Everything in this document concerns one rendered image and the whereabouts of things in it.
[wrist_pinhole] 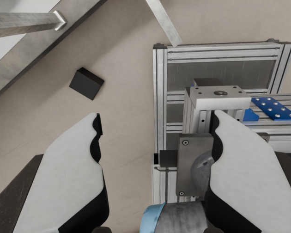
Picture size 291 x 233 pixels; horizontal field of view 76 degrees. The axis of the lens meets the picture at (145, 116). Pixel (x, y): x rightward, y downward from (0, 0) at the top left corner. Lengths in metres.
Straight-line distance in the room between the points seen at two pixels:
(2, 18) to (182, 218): 0.55
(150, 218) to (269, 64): 1.24
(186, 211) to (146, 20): 1.23
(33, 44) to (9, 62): 0.13
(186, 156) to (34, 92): 1.51
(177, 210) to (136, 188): 1.82
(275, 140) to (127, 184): 1.73
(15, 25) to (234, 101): 0.54
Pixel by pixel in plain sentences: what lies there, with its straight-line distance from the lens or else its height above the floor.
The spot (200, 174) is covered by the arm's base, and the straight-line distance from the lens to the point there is 0.51.
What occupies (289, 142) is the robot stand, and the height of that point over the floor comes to 0.95.
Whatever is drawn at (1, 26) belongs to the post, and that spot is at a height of 1.01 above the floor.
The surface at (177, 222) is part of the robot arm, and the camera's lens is 0.41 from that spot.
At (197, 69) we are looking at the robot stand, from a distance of 1.29.
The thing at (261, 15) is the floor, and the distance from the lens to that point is 1.60.
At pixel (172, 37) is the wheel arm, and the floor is 0.83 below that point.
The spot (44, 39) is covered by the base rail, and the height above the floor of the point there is 0.70.
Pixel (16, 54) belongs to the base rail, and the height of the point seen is 0.70.
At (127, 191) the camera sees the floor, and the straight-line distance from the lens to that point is 2.28.
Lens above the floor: 1.43
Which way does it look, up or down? 61 degrees down
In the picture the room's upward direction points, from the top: 176 degrees counter-clockwise
